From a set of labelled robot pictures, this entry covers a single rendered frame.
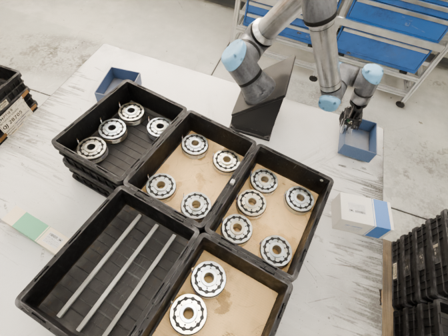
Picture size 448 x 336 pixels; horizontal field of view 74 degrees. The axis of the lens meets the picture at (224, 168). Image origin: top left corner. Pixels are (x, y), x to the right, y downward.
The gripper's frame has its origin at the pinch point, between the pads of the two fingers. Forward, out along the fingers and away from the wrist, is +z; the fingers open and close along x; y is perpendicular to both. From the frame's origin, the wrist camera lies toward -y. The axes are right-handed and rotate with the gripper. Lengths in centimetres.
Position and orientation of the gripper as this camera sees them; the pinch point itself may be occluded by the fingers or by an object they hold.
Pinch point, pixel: (344, 130)
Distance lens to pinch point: 150.7
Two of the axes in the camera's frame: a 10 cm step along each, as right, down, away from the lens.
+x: 9.4, 2.7, -2.0
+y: -3.3, 7.6, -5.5
